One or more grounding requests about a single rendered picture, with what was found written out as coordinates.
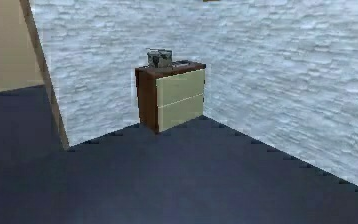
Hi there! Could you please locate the flat dark grey object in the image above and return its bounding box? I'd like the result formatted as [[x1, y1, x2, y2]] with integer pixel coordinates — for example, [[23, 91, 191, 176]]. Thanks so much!
[[171, 59, 191, 69]]

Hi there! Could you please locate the grey box-shaped object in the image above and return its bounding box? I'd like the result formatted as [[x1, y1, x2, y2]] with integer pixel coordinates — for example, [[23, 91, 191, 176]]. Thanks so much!
[[146, 48, 173, 69]]

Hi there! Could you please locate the brown chest with cream drawers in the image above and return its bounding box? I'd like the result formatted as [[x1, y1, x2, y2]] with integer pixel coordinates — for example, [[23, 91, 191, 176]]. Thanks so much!
[[134, 60, 207, 135]]

